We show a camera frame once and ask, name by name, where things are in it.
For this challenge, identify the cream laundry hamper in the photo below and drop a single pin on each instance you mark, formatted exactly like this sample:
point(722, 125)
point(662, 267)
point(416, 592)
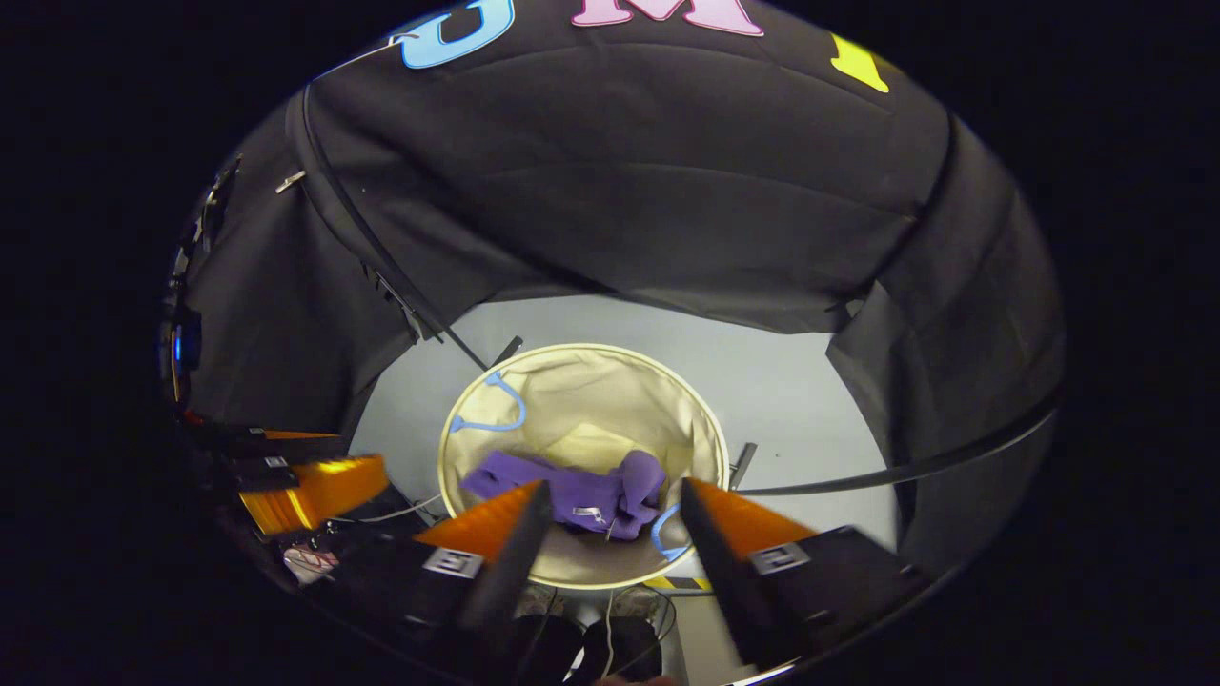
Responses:
point(591, 400)

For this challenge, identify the black clothes rack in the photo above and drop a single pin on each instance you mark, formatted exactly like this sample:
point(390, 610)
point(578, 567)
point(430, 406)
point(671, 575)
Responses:
point(381, 250)

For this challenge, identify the yellow black striped tape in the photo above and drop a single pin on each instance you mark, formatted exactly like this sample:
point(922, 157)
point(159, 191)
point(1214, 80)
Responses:
point(677, 582)

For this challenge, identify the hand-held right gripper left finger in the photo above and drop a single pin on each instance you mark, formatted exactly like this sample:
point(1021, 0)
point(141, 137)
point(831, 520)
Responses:
point(510, 562)

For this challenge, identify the dark device with blue light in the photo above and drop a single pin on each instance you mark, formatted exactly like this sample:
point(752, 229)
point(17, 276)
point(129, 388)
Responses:
point(183, 348)

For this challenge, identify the purple shirt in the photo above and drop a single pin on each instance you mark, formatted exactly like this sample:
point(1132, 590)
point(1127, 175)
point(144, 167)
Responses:
point(581, 495)

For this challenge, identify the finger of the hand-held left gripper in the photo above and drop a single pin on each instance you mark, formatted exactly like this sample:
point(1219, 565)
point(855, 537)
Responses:
point(315, 491)
point(248, 440)

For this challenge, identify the silver clip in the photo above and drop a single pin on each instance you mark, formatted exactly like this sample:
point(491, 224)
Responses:
point(291, 181)

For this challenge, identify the red white object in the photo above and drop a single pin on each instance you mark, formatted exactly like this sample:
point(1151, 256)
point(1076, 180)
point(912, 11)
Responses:
point(310, 562)

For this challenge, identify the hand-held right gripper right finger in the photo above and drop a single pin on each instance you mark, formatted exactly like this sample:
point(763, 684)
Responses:
point(715, 562)

